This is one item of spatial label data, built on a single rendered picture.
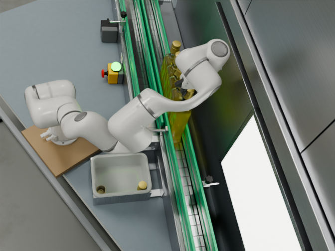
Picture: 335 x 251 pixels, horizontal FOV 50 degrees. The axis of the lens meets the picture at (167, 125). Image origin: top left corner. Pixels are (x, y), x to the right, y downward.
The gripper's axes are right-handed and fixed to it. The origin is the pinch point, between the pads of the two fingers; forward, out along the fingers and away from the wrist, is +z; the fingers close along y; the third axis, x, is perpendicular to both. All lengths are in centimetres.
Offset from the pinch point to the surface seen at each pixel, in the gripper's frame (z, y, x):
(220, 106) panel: 3.8, -11.8, 5.1
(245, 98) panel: -15.7, -11.8, 10.0
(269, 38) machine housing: -30.6, -14.9, -2.3
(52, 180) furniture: 97, 52, 10
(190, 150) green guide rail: 17.6, -2.9, 17.5
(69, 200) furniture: 94, 44, 23
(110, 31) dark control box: 49, 19, -53
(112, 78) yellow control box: 46, 20, -26
